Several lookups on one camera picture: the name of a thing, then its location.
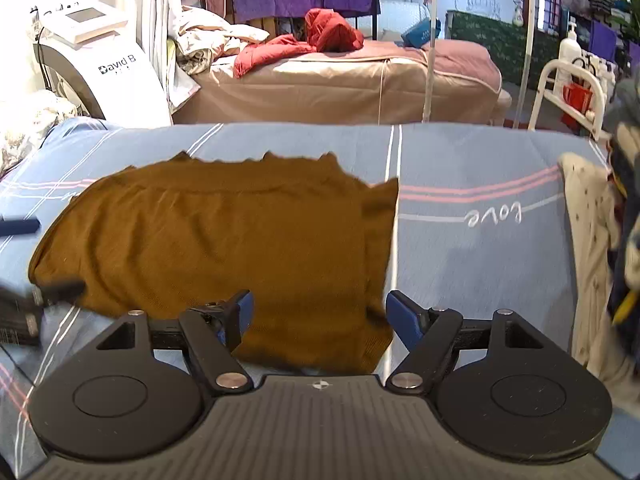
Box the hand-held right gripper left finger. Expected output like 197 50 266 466
95 290 255 395

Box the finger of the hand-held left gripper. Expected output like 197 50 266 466
31 280 86 307
0 217 41 236

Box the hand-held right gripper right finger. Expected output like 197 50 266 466
385 290 546 394

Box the brown knit top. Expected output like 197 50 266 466
27 152 400 376

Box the dark patterned clothes pile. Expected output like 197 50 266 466
601 80 640 327

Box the blue striped bedsheet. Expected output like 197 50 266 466
0 119 640 480

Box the grey floral quilt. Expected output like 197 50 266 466
0 95 79 177

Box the white beauty machine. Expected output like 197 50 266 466
32 2 173 127

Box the cream dotted garment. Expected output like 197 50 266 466
557 152 640 407

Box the massage bed with brown cover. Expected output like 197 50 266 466
172 42 513 126

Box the white hanging cloth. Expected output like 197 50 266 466
139 0 202 112

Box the white gooseneck floor lamp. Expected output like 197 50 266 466
397 0 442 124

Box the beige crumpled quilt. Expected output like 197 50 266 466
175 6 271 75

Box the red bag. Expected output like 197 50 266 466
561 84 594 129

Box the blue bag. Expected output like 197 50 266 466
401 19 442 49

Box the white lamp stand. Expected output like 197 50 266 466
511 0 535 129

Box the white metal trolley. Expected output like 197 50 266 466
528 57 609 139

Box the green patterned bed cover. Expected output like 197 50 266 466
446 10 566 87

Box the red padded jacket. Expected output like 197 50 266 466
234 8 365 79

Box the white pump bottle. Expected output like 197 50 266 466
556 17 582 79

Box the red booth cabinet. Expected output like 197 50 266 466
535 0 564 37

